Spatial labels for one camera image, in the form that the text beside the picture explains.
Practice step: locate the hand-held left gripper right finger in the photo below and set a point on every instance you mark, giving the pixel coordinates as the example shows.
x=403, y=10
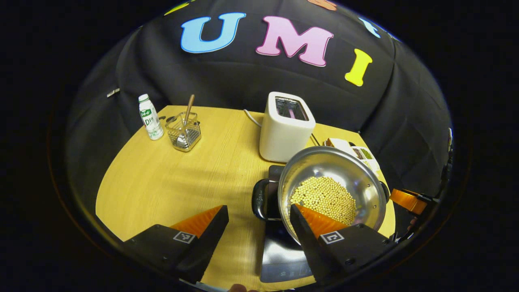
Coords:
x=310, y=247

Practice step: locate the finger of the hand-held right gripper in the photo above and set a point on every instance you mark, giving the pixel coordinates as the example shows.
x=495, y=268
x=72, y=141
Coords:
x=405, y=200

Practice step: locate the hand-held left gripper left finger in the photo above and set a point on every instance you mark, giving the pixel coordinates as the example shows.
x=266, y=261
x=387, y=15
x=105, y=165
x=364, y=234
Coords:
x=206, y=247

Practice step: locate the black induction cooktop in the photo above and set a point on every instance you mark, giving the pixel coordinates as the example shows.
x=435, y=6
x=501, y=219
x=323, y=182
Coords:
x=279, y=251

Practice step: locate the stainless steel pot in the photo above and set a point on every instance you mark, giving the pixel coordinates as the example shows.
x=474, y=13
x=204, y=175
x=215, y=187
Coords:
x=336, y=166

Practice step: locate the pile of yellow soybeans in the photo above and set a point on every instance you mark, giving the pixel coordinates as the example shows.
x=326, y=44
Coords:
x=324, y=194

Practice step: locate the white divided bean dish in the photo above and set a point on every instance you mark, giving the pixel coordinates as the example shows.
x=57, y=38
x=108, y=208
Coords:
x=367, y=154

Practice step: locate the white toaster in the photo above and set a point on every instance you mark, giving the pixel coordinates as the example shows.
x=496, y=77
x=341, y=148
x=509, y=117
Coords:
x=284, y=138

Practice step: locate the white bottle green label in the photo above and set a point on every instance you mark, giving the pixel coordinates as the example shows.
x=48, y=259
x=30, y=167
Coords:
x=151, y=121

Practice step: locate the black backdrop cloth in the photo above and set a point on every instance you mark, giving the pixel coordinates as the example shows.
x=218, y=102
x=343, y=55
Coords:
x=227, y=77

